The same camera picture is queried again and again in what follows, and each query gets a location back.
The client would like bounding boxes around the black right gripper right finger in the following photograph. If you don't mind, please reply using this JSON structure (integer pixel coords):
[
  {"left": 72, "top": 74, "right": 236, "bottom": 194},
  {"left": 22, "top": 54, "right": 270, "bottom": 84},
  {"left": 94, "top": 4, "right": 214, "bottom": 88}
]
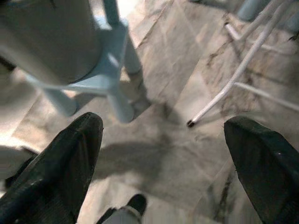
[{"left": 223, "top": 116, "right": 299, "bottom": 224}]

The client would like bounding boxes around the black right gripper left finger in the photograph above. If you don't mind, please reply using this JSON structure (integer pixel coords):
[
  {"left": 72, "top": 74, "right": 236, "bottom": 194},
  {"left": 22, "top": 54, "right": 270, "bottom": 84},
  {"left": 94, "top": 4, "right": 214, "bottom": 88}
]
[{"left": 0, "top": 112, "right": 105, "bottom": 224}]

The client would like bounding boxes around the light blue plastic table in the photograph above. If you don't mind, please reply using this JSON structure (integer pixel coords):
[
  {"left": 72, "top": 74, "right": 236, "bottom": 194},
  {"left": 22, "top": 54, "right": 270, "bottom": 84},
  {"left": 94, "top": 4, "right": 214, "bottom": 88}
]
[{"left": 186, "top": 0, "right": 299, "bottom": 128}]

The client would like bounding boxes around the light blue plastic chair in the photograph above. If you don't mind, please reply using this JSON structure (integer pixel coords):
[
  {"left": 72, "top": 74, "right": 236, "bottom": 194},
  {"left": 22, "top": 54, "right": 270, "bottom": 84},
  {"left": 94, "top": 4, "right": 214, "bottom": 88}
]
[{"left": 0, "top": 0, "right": 143, "bottom": 124}]

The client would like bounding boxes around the small light blue chair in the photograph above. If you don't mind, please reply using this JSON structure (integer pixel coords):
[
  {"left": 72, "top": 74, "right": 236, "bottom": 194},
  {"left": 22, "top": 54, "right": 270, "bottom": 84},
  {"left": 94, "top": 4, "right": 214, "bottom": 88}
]
[{"left": 237, "top": 0, "right": 299, "bottom": 32}]

